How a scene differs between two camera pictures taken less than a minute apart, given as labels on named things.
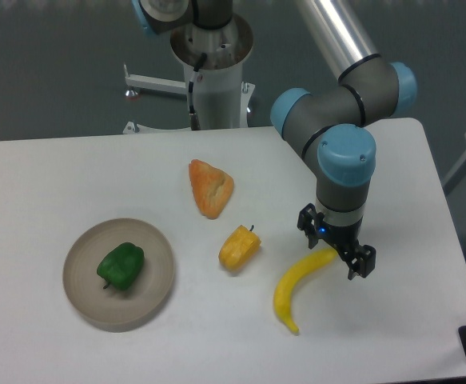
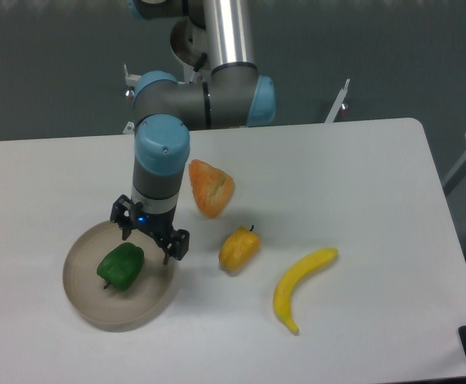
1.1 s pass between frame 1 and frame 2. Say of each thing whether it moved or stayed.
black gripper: moved
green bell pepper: stayed
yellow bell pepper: stayed
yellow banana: stayed
